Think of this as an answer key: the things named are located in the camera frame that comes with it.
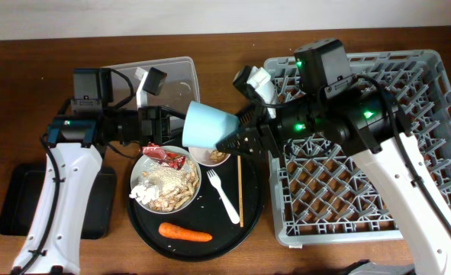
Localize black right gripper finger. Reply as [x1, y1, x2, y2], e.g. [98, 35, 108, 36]
[236, 106, 256, 126]
[216, 127, 263, 157]

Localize wooden chopstick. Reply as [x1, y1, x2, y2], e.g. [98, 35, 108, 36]
[237, 156, 244, 228]

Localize red snack wrapper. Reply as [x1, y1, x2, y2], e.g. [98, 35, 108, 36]
[142, 143, 186, 170]

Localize brown food scrap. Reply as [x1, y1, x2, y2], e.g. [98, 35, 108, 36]
[209, 150, 227, 163]

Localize light blue cup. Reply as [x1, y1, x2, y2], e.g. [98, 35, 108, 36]
[182, 102, 240, 149]

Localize small white bowl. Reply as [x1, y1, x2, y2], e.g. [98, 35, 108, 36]
[188, 147, 230, 167]

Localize white plastic fork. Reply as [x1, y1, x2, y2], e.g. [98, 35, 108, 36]
[207, 169, 240, 224]

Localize grey plate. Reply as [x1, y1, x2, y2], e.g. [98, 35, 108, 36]
[129, 146, 202, 214]

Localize white tissue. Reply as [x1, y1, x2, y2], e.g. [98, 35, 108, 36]
[129, 184, 159, 205]

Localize orange carrot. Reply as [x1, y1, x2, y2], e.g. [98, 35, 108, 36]
[158, 222, 213, 242]

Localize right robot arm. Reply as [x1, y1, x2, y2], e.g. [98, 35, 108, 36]
[216, 38, 451, 274]

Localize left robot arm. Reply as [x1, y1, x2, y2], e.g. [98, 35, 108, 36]
[11, 67, 185, 274]

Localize grey dishwasher rack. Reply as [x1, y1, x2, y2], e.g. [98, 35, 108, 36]
[269, 50, 451, 248]

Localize clear plastic bin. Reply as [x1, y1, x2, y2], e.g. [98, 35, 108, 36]
[108, 57, 200, 114]

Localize round black tray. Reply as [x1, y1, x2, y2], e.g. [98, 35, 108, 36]
[127, 156, 265, 261]

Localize rectangular black tray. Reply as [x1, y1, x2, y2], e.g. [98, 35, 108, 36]
[0, 163, 117, 240]

